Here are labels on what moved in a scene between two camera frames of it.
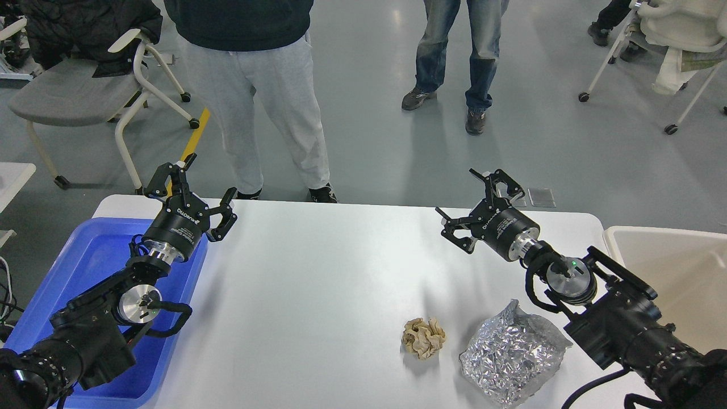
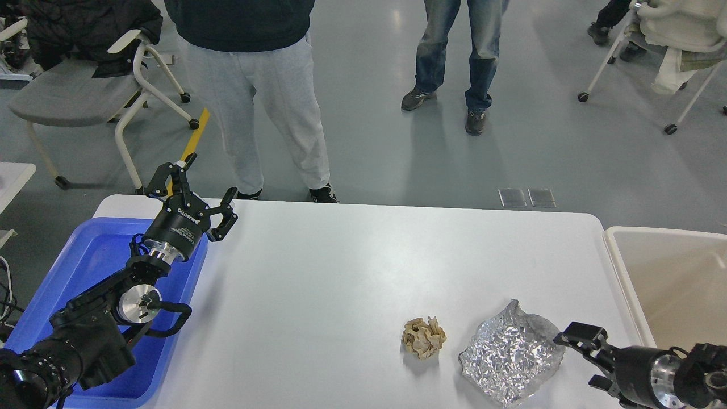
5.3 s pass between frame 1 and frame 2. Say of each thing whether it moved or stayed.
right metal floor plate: stayed
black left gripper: stayed
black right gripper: moved
